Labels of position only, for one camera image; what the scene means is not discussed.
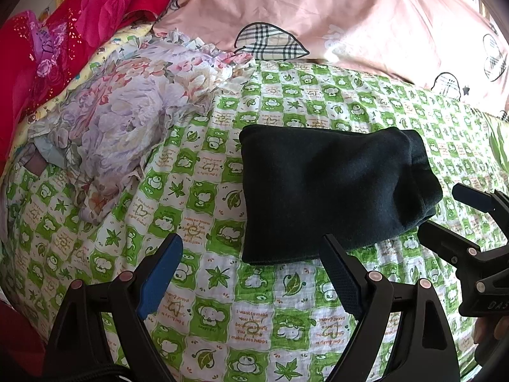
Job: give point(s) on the right hand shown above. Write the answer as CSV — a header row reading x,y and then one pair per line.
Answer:
x,y
486,326

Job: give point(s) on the pink plaid-patch quilt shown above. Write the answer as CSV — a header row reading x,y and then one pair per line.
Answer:
x,y
446,46

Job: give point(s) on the pale floral crumpled blanket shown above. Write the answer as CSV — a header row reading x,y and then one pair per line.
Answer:
x,y
104,131

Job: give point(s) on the red magenta floral quilt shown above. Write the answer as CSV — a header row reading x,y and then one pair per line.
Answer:
x,y
39,59

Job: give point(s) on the dark navy pants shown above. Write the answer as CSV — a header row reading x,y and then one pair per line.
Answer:
x,y
303,184

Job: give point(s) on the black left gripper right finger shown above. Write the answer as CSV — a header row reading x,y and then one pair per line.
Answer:
x,y
347,275

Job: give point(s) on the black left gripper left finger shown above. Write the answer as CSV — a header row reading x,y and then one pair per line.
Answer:
x,y
155,273

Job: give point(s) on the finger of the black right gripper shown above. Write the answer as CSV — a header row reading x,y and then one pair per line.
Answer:
x,y
493,203
449,246

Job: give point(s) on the green white checked bedsheet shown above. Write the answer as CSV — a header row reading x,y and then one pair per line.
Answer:
x,y
221,319

